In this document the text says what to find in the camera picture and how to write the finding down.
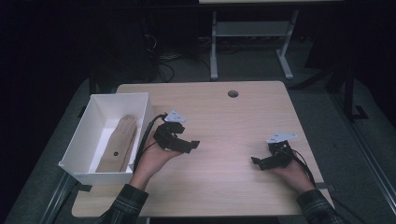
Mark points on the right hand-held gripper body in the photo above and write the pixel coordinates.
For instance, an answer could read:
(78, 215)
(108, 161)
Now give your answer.
(280, 152)

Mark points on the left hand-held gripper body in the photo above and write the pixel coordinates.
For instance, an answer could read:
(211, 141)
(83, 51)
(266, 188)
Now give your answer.
(168, 135)

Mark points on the white storage box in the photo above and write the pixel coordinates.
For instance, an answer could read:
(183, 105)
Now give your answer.
(99, 137)

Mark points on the person's right hand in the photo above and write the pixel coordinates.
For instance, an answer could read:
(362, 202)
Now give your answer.
(294, 177)

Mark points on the dark metal stand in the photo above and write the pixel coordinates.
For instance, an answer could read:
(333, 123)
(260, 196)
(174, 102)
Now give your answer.
(348, 93)

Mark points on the metal floor rail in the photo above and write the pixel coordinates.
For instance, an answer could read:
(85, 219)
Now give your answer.
(57, 199)
(364, 146)

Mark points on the white metal table frame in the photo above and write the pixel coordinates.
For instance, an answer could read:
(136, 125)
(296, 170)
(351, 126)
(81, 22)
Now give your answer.
(249, 29)

